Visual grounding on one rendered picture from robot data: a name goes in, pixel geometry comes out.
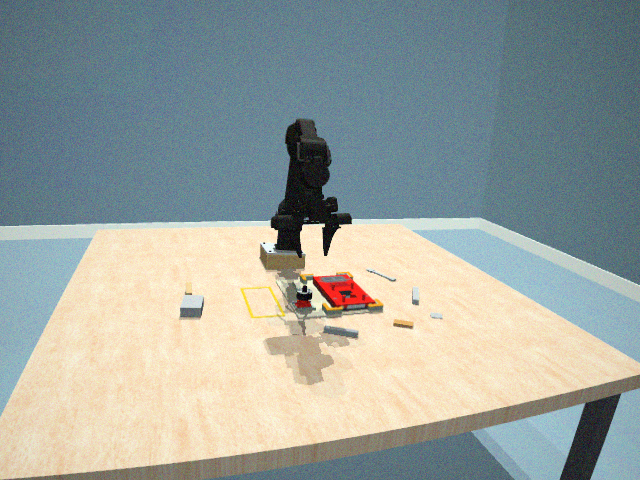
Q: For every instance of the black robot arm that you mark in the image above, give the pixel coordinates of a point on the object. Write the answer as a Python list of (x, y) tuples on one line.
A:
[(309, 158)]

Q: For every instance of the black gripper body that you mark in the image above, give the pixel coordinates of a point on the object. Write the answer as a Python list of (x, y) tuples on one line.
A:
[(288, 222)]

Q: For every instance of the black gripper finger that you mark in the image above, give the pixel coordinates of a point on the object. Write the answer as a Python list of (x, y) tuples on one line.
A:
[(294, 235), (328, 233)]

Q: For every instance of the black wheel with grey hub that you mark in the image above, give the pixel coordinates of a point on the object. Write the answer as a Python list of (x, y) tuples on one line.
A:
[(304, 296)]

